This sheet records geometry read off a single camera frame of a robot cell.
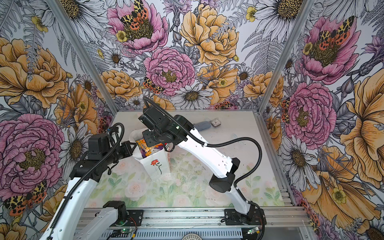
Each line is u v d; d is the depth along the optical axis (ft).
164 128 1.51
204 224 2.44
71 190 1.43
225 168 1.54
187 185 2.79
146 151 2.48
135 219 2.41
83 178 1.48
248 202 1.95
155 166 2.46
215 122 3.67
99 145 1.73
